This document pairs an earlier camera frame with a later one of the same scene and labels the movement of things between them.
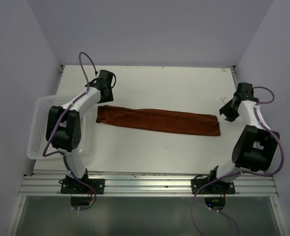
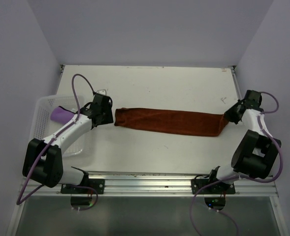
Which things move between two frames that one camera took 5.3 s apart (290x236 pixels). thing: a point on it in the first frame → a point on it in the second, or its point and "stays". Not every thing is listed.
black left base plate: (73, 185) stays
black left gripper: (110, 97) → (109, 118)
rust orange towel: (176, 122) stays
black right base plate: (217, 187) stays
